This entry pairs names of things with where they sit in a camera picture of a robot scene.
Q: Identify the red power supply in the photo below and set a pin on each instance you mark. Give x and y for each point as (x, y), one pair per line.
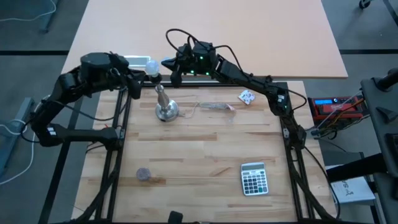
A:
(323, 110)

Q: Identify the black camera block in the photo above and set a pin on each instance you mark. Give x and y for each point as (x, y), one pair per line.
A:
(175, 217)

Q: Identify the white desk calculator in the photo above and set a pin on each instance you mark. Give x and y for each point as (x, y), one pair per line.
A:
(255, 182)

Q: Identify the small white red packet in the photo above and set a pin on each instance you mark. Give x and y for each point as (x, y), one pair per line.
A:
(247, 97)

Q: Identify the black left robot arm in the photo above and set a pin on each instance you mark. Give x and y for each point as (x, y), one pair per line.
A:
(93, 67)

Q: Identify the black aluminium table frame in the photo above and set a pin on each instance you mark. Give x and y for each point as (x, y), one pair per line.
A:
(113, 193)

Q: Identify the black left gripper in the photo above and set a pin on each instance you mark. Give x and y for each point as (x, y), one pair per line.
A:
(119, 70)

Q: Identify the silver frame bracket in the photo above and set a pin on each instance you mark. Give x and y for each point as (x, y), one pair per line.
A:
(122, 133)
(285, 133)

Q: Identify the white printed box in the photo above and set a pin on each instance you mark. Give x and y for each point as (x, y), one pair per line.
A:
(354, 189)

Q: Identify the grey round pad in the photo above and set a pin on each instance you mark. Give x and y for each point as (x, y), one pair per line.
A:
(143, 174)

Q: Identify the black padded tube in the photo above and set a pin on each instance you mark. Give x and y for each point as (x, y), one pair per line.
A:
(354, 168)

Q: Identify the dark grey equipment stand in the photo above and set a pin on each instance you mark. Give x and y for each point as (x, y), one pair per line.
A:
(382, 124)

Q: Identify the silver lamp stand black socket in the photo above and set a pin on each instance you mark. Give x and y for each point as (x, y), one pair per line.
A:
(167, 112)

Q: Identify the black caster wheel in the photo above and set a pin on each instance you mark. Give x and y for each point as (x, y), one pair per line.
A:
(364, 3)

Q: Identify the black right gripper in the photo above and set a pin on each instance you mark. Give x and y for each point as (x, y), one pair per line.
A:
(192, 65)

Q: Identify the white light bulb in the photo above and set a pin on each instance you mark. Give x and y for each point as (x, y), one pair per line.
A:
(152, 67)

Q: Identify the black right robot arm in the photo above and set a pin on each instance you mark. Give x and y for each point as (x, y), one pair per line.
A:
(242, 77)

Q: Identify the grey desk leg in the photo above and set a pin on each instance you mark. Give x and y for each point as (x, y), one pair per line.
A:
(46, 21)
(23, 109)

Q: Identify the tan desk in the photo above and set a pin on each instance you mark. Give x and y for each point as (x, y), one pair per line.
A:
(233, 31)

